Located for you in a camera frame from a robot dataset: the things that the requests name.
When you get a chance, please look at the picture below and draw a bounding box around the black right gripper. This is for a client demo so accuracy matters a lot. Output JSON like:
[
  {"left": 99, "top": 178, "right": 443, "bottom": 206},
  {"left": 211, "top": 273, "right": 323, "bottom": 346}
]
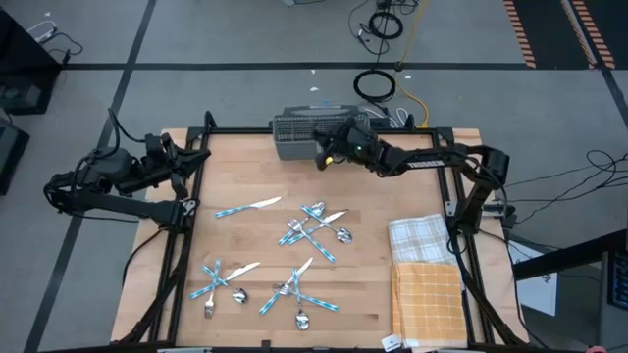
[{"left": 313, "top": 122, "right": 382, "bottom": 172}]

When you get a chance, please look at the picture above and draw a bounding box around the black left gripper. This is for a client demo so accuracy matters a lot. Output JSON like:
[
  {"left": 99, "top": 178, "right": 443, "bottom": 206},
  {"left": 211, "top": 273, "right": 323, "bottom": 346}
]
[{"left": 142, "top": 132, "right": 212, "bottom": 200}]

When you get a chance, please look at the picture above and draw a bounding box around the patterned-handle steel knife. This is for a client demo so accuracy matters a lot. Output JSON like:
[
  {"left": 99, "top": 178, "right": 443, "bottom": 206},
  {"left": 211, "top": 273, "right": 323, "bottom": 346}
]
[
  {"left": 189, "top": 261, "right": 262, "bottom": 300},
  {"left": 258, "top": 257, "right": 315, "bottom": 317},
  {"left": 287, "top": 209, "right": 350, "bottom": 246},
  {"left": 214, "top": 196, "right": 283, "bottom": 220}
]

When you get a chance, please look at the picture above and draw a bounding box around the grey plastic cutlery basket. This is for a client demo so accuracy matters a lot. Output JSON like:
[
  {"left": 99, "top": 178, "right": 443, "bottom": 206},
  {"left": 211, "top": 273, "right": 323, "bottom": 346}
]
[{"left": 272, "top": 104, "right": 375, "bottom": 162}]

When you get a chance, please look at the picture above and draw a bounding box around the white checked dish towel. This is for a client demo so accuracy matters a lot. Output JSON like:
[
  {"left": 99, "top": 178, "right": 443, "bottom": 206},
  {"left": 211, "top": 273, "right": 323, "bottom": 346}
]
[{"left": 388, "top": 213, "right": 460, "bottom": 266}]

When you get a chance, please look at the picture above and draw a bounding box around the black floor box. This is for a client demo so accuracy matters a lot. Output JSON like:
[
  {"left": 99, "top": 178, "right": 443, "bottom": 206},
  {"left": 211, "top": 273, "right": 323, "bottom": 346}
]
[{"left": 0, "top": 117, "right": 30, "bottom": 197}]

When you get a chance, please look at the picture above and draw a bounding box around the glass-panel computer case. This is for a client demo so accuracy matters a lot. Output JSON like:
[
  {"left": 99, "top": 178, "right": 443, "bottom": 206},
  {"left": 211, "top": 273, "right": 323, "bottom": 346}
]
[{"left": 0, "top": 73, "right": 53, "bottom": 117}]

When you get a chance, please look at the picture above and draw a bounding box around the orange checked dish towel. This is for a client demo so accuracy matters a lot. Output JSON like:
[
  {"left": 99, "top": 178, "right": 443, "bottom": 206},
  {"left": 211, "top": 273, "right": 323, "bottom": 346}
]
[{"left": 391, "top": 262, "right": 469, "bottom": 349}]

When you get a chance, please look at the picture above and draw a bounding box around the black computer case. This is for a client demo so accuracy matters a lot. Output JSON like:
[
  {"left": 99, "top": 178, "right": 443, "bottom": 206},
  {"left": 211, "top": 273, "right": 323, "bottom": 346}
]
[{"left": 0, "top": 9, "right": 63, "bottom": 76}]

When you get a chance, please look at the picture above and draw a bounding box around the black workstation desk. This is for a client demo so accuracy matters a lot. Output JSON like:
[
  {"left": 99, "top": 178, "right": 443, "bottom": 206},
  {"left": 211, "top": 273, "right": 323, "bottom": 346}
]
[{"left": 512, "top": 228, "right": 628, "bottom": 353}]

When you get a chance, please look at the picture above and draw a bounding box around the black aluminium table frame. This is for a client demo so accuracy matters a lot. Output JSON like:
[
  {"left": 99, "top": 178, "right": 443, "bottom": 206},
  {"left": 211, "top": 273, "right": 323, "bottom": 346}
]
[{"left": 113, "top": 110, "right": 530, "bottom": 353}]

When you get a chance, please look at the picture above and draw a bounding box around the large black cable coil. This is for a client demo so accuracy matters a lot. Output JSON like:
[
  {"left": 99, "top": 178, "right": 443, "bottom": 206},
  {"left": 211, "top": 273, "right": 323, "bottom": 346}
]
[{"left": 352, "top": 69, "right": 397, "bottom": 104}]

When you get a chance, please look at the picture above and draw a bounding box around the white cable bundle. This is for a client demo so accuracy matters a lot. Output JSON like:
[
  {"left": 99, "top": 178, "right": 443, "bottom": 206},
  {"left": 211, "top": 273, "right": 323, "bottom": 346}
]
[{"left": 365, "top": 105, "right": 411, "bottom": 129}]

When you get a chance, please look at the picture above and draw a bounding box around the small black cable coil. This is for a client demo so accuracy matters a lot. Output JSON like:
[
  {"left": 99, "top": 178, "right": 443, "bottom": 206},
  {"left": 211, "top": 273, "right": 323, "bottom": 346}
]
[{"left": 367, "top": 10, "right": 404, "bottom": 40}]

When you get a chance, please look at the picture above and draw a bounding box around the yellow cable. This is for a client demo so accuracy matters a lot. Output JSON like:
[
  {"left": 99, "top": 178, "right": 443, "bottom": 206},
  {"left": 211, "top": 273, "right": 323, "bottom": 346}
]
[{"left": 393, "top": 0, "right": 432, "bottom": 129}]

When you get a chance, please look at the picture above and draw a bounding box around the black cable bundle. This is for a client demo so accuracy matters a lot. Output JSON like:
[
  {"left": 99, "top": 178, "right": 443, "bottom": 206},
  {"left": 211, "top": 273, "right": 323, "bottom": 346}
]
[{"left": 504, "top": 149, "right": 628, "bottom": 227}]

